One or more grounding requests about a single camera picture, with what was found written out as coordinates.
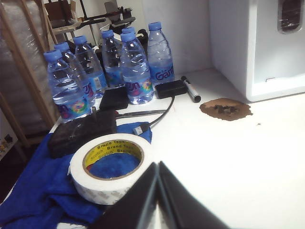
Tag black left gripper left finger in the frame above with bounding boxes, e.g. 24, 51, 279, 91
91, 162, 160, 229

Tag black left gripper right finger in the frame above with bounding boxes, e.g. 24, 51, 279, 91
157, 161, 231, 229

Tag white AUX water dispenser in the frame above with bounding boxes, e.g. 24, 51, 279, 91
208, 0, 305, 104

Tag white double-sided tape roll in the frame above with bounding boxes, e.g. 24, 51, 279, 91
69, 133, 155, 206

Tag large black box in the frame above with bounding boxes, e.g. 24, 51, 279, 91
47, 110, 118, 159

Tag blue cloth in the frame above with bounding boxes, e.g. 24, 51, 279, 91
0, 121, 153, 229

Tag dark metal tweezers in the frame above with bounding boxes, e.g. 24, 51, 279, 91
115, 109, 166, 118

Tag flat black case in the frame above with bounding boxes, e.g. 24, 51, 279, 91
99, 86, 129, 112

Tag black and silver marker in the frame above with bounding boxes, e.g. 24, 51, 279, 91
180, 75, 202, 103

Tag dark background equipment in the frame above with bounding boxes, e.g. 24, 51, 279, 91
103, 1, 136, 31

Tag wooden stool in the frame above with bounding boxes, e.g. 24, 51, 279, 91
39, 0, 105, 46

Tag black adapter with USB cable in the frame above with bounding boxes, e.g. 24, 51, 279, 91
132, 80, 187, 135

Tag wooden frame with bubble wrap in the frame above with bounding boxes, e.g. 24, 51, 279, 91
0, 0, 60, 148

